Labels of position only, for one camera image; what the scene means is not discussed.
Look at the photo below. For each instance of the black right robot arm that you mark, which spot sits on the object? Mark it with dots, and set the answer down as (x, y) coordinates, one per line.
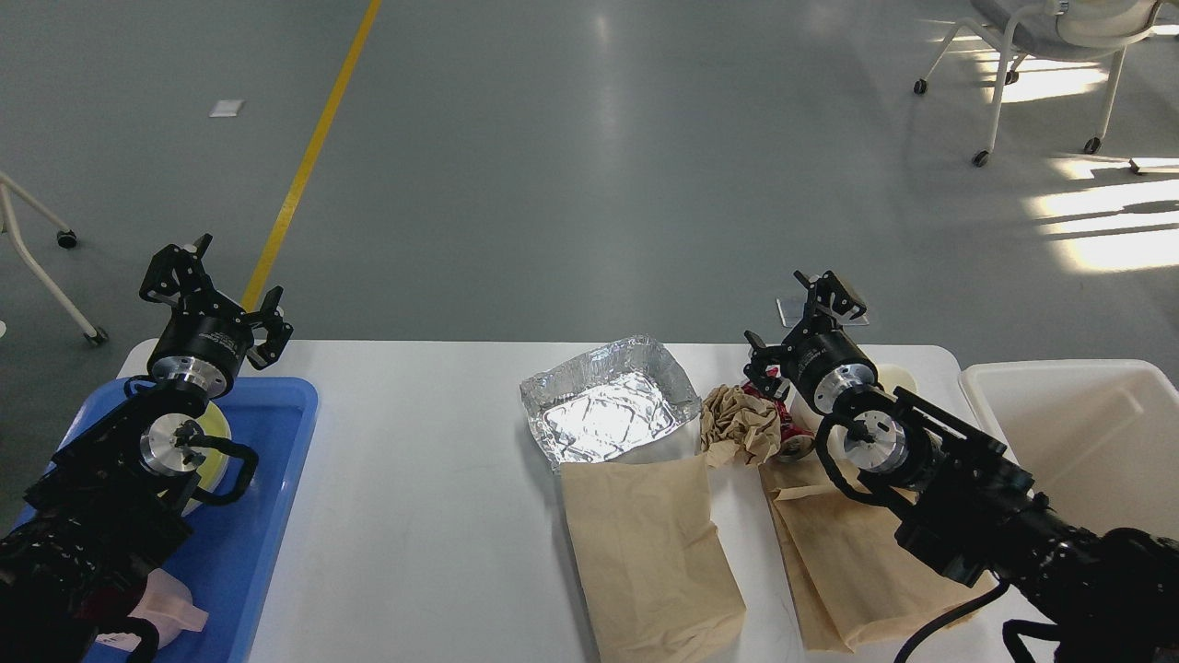
(964, 508)

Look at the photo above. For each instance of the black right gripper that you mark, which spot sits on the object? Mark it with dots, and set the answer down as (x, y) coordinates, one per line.
(823, 362)

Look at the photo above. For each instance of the chair caster leg left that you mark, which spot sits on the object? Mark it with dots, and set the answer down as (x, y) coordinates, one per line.
(66, 239)

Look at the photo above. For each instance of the brown paper bag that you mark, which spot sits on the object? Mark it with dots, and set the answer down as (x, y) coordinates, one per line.
(657, 584)
(850, 582)

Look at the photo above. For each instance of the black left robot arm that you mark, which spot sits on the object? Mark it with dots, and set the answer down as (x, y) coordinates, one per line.
(108, 512)

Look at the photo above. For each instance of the pink mug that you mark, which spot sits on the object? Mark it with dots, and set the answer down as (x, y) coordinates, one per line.
(163, 600)

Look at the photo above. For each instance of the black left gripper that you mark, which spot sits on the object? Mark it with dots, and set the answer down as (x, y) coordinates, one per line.
(198, 341)

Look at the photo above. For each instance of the crushed red can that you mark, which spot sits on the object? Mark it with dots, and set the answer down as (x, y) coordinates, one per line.
(795, 438)

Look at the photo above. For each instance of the white office chair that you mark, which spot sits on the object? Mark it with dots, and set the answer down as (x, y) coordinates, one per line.
(1061, 31)

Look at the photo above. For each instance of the crumpled brown paper ball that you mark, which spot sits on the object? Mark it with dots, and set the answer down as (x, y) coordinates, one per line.
(739, 427)

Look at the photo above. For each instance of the white plastic bin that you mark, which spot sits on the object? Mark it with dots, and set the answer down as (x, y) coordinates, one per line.
(1099, 436)

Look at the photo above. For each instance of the white paper cup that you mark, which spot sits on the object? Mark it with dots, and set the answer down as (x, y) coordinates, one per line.
(892, 376)

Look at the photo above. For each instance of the yellow plastic plate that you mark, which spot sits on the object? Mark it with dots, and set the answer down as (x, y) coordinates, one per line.
(216, 428)

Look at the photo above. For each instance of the aluminium foil tray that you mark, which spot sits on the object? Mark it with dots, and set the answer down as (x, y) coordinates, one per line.
(603, 404)

